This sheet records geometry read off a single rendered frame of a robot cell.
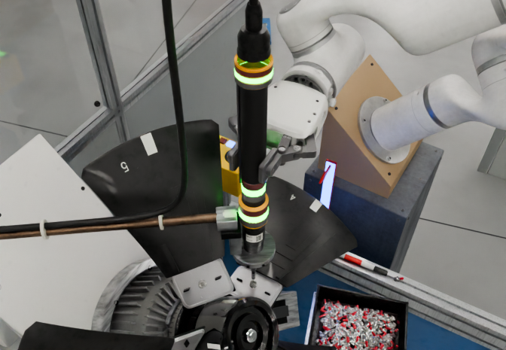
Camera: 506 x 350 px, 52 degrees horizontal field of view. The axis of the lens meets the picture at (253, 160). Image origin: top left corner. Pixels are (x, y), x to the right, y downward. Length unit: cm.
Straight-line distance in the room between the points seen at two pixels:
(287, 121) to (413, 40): 21
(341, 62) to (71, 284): 60
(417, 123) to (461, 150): 175
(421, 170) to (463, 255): 110
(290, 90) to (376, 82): 76
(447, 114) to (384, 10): 55
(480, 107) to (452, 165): 175
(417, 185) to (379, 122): 22
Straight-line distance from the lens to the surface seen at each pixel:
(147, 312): 95
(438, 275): 249
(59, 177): 101
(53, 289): 99
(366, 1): 78
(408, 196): 147
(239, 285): 95
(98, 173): 84
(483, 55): 123
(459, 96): 127
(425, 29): 78
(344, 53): 84
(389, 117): 137
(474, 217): 276
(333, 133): 138
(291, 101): 75
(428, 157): 159
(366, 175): 142
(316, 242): 103
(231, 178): 129
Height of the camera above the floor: 200
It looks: 46 degrees down
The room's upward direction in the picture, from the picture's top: straight up
